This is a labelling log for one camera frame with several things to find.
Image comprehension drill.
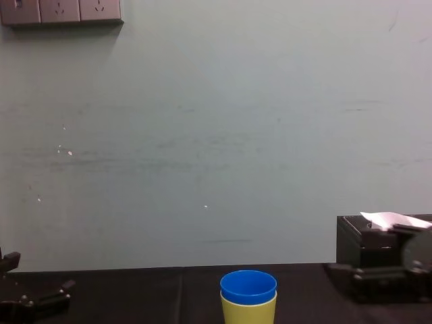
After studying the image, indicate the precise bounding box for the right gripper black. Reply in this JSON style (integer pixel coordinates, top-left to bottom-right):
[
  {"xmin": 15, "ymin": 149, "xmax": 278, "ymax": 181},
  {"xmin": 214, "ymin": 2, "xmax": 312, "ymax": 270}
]
[{"xmin": 325, "ymin": 262, "xmax": 432, "ymax": 304}]

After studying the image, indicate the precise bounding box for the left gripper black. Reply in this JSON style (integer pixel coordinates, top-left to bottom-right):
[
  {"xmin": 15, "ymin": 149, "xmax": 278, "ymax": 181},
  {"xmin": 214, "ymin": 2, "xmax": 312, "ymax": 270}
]
[{"xmin": 0, "ymin": 251, "xmax": 77, "ymax": 324}]

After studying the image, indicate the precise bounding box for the black tissue box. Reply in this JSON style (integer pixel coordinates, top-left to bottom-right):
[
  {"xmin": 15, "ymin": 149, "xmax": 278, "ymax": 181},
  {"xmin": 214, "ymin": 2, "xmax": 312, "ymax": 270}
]
[{"xmin": 336, "ymin": 213, "xmax": 432, "ymax": 268}]

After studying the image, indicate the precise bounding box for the white paper tissue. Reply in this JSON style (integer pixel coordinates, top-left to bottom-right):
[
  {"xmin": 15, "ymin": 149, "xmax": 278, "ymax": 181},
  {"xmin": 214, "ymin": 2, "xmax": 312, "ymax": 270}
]
[{"xmin": 359, "ymin": 211, "xmax": 432, "ymax": 232}]

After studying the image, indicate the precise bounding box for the black table cloth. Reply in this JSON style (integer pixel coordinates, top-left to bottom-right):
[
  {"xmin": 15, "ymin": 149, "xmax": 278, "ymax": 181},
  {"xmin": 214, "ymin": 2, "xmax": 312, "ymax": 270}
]
[{"xmin": 0, "ymin": 262, "xmax": 432, "ymax": 324}]

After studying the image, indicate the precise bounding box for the blue plastic cup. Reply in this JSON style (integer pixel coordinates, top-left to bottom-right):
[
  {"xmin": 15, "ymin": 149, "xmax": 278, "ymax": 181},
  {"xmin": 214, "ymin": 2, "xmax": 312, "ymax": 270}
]
[{"xmin": 219, "ymin": 269, "xmax": 278, "ymax": 304}]

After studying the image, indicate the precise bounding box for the yellow plastic cup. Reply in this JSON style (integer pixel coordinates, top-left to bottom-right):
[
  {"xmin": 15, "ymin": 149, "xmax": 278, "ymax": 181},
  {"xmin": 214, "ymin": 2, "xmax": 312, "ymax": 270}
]
[{"xmin": 220, "ymin": 289, "xmax": 279, "ymax": 324}]

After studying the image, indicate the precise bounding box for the white wall switch plate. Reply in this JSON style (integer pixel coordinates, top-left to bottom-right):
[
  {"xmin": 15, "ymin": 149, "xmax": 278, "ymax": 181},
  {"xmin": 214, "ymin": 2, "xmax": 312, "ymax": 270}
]
[{"xmin": 0, "ymin": 0, "xmax": 42, "ymax": 25}]

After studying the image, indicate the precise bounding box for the white wall socket plate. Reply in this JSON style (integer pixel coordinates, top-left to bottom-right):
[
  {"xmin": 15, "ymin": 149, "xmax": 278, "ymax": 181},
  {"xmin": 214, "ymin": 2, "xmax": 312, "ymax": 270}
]
[
  {"xmin": 78, "ymin": 0, "xmax": 123, "ymax": 22},
  {"xmin": 38, "ymin": 0, "xmax": 82, "ymax": 24}
]

